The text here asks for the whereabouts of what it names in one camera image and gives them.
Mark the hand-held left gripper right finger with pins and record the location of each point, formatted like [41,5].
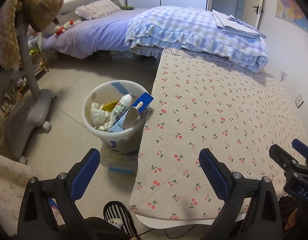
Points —
[212,173]

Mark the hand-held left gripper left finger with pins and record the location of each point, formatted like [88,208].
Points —
[86,170]

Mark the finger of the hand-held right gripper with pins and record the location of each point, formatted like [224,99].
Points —
[302,148]
[281,156]

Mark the light blue tissue packet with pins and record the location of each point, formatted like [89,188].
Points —
[119,126]

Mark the white tissue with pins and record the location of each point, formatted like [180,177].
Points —
[100,116]

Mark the yellow snack packet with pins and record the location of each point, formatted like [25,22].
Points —
[110,106]

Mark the white plastic bucket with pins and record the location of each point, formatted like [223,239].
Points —
[94,97]

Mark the white plastic bottle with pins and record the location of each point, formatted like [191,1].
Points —
[121,105]

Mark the blue biscuit box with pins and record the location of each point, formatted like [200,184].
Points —
[144,102]

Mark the dark brown fuzzy cloth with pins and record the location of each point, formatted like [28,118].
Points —
[286,212]

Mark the clear storage box blue lid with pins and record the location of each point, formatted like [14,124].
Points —
[119,160]

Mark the cherry print tablecloth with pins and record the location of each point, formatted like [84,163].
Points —
[219,120]

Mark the striped slipper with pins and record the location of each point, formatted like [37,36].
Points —
[119,215]

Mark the floral beige cloth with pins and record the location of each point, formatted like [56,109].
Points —
[9,180]

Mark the cluttered storage rack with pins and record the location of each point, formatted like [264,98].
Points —
[9,100]

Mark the small wooden shelf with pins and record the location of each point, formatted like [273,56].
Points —
[40,65]

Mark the purple bed sheet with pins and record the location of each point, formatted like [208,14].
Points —
[99,35]

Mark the pile of small plush toys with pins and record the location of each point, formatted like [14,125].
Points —
[32,43]

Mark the folded light blue sheets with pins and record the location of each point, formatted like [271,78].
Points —
[234,25]

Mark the red and white cat plush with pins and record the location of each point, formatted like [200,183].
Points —
[69,24]
[59,30]

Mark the blue plaid ruffled blanket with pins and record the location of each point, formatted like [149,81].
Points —
[184,27]

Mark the plaid ruffled pillow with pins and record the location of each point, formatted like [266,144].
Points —
[99,7]

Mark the grey padded headboard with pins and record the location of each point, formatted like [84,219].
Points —
[74,5]

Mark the small green plush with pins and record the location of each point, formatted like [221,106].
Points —
[127,7]

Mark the brown fuzzy garment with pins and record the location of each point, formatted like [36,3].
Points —
[39,7]

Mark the white wall switch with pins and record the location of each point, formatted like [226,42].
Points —
[299,100]

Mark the white wall socket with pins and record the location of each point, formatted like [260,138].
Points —
[283,75]

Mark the colourful wall map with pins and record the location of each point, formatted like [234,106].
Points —
[291,7]

